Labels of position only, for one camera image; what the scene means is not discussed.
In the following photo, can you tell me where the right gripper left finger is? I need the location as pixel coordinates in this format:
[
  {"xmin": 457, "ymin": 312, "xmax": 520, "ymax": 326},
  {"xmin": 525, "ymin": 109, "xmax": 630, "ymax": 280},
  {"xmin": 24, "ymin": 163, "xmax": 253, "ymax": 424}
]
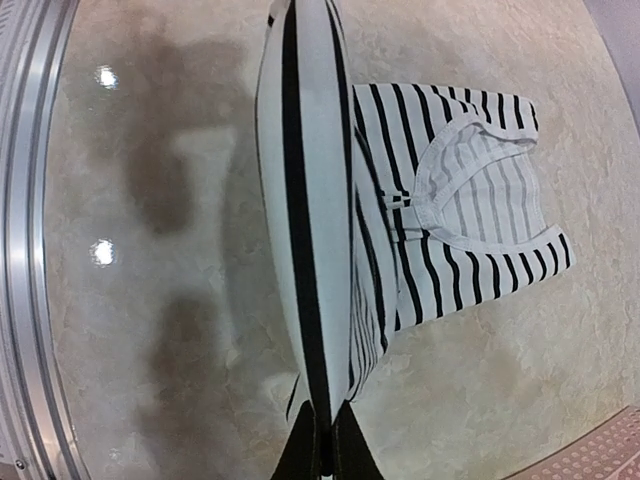
[{"xmin": 271, "ymin": 404, "xmax": 330, "ymax": 480}]

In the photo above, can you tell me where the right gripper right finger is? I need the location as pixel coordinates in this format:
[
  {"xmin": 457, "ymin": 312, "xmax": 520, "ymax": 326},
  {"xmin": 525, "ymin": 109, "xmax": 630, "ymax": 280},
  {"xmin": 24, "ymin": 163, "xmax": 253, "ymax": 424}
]
[{"xmin": 331, "ymin": 402, "xmax": 384, "ymax": 480}]

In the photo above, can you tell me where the black white striped garment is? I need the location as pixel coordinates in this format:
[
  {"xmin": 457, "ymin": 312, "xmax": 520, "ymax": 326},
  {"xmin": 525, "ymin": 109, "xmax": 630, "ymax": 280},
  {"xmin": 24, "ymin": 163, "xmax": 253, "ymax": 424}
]
[{"xmin": 255, "ymin": 1, "xmax": 575, "ymax": 428}]

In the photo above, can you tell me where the pink plastic basket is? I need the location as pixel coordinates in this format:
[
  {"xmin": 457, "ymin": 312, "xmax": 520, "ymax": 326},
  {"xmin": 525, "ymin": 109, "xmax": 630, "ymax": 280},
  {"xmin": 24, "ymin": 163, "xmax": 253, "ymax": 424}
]
[{"xmin": 509, "ymin": 406, "xmax": 640, "ymax": 480}]

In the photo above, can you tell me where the aluminium front rail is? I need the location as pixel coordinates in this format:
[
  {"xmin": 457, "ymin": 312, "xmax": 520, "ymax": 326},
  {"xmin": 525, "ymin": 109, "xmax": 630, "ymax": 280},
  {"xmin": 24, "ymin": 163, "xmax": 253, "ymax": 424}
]
[{"xmin": 1, "ymin": 1, "xmax": 90, "ymax": 479}]

